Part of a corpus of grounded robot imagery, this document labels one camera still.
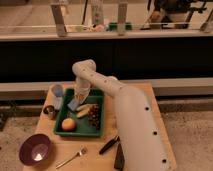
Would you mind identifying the person in background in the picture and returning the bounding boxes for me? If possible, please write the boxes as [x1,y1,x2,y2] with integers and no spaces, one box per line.
[150,0,193,23]

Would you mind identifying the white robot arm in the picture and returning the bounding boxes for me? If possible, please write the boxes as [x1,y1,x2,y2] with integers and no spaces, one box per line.
[72,59,170,171]

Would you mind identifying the yellow banana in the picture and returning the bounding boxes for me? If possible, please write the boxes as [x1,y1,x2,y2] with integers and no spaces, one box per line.
[77,104,92,118]

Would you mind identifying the light blue cup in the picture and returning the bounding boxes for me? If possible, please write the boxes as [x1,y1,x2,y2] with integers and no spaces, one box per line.
[50,84,63,110]

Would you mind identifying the black handled knife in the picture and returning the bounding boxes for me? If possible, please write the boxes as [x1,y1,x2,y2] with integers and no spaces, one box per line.
[99,135,119,155]

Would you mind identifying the dark grape bunch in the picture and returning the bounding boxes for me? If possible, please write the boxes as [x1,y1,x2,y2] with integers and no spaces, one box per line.
[88,105,100,130]

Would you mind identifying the silver fork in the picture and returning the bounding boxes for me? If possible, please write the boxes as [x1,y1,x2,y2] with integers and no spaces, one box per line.
[56,147,87,169]

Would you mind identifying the small metal cup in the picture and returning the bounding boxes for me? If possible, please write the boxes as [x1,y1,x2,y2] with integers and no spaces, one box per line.
[43,105,56,120]

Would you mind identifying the blue sponge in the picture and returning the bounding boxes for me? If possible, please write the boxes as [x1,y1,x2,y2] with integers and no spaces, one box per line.
[67,99,80,111]

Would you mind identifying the green plastic tray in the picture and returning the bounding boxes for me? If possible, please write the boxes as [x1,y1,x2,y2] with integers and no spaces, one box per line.
[54,88,104,137]

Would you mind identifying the purple bowl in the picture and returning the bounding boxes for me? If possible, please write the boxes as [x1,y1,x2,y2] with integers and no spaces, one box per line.
[19,134,52,166]

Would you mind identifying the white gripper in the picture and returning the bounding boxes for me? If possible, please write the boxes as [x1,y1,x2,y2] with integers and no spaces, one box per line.
[74,78,91,103]

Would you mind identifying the green background box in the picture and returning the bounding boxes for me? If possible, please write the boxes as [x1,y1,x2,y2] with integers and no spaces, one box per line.
[108,22,132,31]

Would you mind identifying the orange fruit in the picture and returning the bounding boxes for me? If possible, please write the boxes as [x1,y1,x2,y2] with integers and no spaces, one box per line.
[61,118,77,131]

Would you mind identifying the black wedge block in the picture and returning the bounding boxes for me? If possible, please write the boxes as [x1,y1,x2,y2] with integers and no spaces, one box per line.
[114,144,125,171]

